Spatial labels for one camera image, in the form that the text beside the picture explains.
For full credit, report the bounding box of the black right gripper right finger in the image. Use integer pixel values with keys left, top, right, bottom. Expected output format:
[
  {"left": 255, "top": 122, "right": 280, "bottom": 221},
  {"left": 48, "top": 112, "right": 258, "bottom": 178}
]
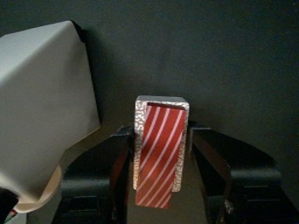
[{"left": 188, "top": 122, "right": 299, "bottom": 224}]

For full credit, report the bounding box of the grey square bowl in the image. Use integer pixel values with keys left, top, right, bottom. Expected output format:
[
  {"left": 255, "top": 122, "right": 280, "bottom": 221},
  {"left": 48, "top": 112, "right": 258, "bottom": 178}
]
[{"left": 0, "top": 19, "right": 101, "bottom": 214}]

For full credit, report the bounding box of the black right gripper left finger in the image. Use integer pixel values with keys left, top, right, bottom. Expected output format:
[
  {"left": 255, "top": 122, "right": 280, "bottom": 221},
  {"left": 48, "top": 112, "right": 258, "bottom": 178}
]
[{"left": 51, "top": 125, "right": 136, "bottom": 224}]

